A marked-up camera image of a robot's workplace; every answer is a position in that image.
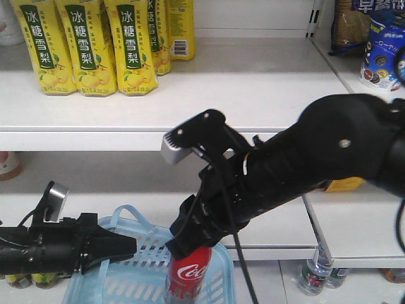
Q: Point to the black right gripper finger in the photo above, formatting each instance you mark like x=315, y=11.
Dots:
x=188, y=236

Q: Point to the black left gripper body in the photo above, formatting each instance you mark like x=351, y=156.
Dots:
x=59, y=247

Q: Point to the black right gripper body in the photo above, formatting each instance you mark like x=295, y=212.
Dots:
x=245, y=186

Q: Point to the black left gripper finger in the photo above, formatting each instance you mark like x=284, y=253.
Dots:
x=103, y=244
x=97, y=263

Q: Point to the coca cola bottle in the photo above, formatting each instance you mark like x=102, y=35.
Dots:
x=185, y=276

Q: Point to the light blue plastic basket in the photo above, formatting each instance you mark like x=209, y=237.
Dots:
x=141, y=279

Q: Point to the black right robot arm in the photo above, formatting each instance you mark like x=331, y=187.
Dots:
x=336, y=137

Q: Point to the clear biscuit box yellow label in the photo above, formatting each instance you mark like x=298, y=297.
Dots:
x=347, y=184

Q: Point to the water bottle green label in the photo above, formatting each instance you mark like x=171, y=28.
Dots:
x=315, y=273

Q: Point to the white store shelving unit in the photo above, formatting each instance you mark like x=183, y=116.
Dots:
x=74, y=123

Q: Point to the yellow pear drink bottle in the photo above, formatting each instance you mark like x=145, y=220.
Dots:
x=47, y=46
x=88, y=33
x=135, y=71

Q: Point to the blue oreo cup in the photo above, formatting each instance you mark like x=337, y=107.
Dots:
x=385, y=38

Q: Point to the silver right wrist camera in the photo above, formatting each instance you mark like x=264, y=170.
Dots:
x=201, y=134

